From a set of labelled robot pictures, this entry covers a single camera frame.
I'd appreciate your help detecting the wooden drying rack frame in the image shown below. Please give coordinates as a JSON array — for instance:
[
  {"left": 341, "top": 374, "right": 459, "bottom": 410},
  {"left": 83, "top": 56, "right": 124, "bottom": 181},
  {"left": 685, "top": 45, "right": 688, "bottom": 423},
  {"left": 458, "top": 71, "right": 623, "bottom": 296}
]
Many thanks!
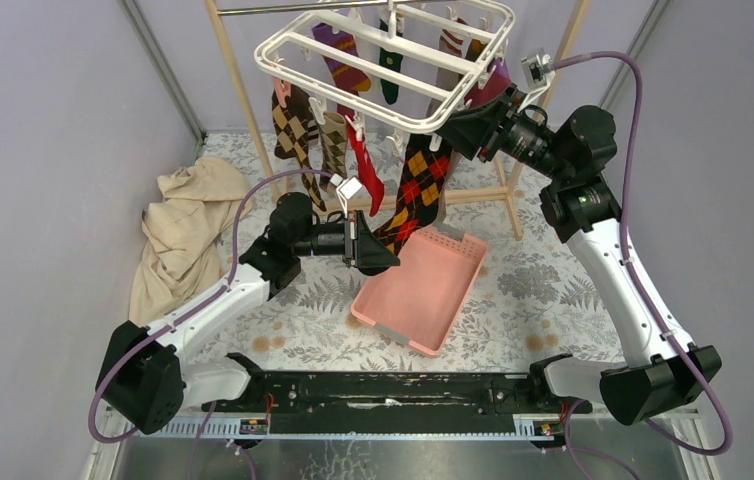
[{"left": 203, "top": 0, "right": 594, "bottom": 242}]

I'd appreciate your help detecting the floral patterned mat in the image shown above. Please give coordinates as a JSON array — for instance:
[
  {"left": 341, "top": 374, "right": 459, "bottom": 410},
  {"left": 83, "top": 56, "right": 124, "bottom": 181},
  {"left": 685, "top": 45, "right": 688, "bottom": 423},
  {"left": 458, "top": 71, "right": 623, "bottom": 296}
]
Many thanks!
[{"left": 181, "top": 131, "right": 627, "bottom": 374}]

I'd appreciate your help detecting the white clip hanger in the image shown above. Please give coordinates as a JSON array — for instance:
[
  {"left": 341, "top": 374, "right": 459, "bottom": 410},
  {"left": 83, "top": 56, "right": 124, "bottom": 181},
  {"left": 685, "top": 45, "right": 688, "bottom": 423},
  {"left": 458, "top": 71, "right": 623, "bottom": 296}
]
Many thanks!
[{"left": 278, "top": 1, "right": 501, "bottom": 119}]

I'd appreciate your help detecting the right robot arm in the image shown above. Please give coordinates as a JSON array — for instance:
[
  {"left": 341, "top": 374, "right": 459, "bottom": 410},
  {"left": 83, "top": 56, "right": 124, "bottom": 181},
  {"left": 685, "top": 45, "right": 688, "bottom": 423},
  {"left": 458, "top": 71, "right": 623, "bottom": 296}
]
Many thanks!
[{"left": 438, "top": 87, "right": 722, "bottom": 425}]

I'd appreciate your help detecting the taupe sock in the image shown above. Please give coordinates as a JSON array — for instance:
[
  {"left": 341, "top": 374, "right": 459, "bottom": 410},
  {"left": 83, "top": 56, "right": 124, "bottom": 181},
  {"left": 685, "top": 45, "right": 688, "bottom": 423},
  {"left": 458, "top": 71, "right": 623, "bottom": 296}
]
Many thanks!
[{"left": 433, "top": 151, "right": 463, "bottom": 229}]

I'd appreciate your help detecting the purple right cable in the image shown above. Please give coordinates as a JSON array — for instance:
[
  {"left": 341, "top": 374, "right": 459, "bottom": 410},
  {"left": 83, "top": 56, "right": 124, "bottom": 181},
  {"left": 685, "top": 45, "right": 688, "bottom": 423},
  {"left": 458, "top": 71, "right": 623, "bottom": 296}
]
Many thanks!
[{"left": 549, "top": 51, "right": 735, "bottom": 457}]

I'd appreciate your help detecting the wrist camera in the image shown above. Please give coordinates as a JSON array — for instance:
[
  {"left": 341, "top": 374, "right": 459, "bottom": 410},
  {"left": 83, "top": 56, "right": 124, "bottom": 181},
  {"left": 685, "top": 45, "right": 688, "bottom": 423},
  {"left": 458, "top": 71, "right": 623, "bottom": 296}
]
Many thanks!
[
  {"left": 329, "top": 174, "right": 363, "bottom": 201},
  {"left": 521, "top": 48, "right": 554, "bottom": 89}
]

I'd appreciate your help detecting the black red yellow argyle sock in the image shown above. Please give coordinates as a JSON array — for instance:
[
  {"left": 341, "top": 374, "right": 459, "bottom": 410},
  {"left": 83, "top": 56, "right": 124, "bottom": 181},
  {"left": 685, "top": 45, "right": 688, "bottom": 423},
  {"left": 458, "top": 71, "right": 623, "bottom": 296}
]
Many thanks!
[{"left": 374, "top": 134, "right": 453, "bottom": 255}]

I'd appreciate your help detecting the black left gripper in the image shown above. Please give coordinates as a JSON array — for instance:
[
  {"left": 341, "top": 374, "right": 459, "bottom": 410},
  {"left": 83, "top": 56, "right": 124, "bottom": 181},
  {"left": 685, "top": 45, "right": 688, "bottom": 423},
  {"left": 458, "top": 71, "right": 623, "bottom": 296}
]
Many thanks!
[{"left": 292, "top": 210, "right": 400, "bottom": 268}]

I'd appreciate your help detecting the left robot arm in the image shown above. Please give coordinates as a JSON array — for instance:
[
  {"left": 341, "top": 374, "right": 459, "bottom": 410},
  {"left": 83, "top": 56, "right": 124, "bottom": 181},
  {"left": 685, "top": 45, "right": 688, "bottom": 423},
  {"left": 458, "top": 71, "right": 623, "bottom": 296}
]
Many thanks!
[{"left": 90, "top": 193, "right": 401, "bottom": 434}]

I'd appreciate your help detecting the beige green argyle sock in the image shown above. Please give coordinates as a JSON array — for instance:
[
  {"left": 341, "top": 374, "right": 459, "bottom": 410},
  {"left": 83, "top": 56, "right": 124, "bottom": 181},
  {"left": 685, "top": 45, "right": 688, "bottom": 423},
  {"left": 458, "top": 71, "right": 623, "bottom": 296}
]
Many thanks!
[{"left": 319, "top": 112, "right": 348, "bottom": 178}]

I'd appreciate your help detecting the purple striped sock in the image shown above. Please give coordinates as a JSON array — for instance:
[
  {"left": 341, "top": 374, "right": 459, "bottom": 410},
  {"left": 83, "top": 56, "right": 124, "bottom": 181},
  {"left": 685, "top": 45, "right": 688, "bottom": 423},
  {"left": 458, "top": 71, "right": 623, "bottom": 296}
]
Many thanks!
[{"left": 311, "top": 21, "right": 373, "bottom": 94}]

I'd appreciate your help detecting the beige cloth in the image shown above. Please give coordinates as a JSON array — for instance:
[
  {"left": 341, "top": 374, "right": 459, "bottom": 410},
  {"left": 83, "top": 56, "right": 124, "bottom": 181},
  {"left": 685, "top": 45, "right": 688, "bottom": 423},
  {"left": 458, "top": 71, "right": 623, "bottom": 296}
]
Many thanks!
[{"left": 128, "top": 156, "right": 251, "bottom": 326}]

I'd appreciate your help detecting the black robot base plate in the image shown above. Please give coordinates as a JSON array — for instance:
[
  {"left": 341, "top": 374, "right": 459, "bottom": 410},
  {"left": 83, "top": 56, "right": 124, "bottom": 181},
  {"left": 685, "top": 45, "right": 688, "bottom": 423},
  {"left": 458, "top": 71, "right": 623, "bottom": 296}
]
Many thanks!
[{"left": 217, "top": 354, "right": 592, "bottom": 439}]

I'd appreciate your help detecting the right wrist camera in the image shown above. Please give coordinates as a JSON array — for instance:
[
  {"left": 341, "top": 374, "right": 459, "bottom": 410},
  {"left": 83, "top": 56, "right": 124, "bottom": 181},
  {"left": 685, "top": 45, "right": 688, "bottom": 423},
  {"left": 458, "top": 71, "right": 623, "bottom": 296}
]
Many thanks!
[{"left": 521, "top": 48, "right": 554, "bottom": 89}]

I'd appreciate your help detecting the pink plastic basket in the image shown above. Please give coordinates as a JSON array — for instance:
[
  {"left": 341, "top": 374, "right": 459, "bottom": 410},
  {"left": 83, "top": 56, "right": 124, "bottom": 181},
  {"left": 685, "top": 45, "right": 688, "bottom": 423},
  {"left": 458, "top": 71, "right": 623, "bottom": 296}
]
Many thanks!
[{"left": 350, "top": 226, "right": 489, "bottom": 357}]

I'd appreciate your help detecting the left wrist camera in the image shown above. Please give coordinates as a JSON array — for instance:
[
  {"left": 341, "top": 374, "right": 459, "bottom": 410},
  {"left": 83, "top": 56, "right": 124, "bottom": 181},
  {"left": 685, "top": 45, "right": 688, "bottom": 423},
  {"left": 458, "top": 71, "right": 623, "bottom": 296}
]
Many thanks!
[{"left": 329, "top": 174, "right": 363, "bottom": 201}]

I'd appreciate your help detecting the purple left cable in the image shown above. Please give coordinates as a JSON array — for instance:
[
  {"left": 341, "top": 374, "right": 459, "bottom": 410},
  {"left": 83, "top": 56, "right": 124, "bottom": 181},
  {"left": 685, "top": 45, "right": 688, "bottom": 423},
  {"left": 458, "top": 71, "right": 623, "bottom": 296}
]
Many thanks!
[{"left": 88, "top": 168, "right": 335, "bottom": 445}]

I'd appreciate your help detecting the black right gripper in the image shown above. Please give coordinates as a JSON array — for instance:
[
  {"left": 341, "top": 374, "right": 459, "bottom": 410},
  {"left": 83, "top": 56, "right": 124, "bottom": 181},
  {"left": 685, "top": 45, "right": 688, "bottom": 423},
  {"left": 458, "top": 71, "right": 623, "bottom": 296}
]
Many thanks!
[{"left": 430, "top": 84, "right": 569, "bottom": 183}]

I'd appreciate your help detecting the dark brown tan argyle sock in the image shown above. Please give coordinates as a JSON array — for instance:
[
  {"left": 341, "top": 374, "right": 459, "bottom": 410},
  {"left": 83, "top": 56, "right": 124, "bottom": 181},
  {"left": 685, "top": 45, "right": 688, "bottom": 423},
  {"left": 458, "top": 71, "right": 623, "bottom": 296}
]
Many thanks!
[{"left": 270, "top": 82, "right": 329, "bottom": 213}]

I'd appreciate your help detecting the metal hanging rod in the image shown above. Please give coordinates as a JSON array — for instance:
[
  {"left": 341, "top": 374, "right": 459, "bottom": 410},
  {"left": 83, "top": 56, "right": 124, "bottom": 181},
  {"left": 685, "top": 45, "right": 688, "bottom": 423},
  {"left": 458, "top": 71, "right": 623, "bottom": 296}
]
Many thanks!
[{"left": 215, "top": 0, "right": 393, "bottom": 17}]

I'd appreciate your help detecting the purple cable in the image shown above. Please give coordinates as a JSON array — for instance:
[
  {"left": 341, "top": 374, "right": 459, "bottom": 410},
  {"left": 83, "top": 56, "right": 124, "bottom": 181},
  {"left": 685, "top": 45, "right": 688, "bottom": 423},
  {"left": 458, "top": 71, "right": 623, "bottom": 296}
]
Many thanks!
[
  {"left": 549, "top": 51, "right": 735, "bottom": 457},
  {"left": 88, "top": 168, "right": 335, "bottom": 445}
]

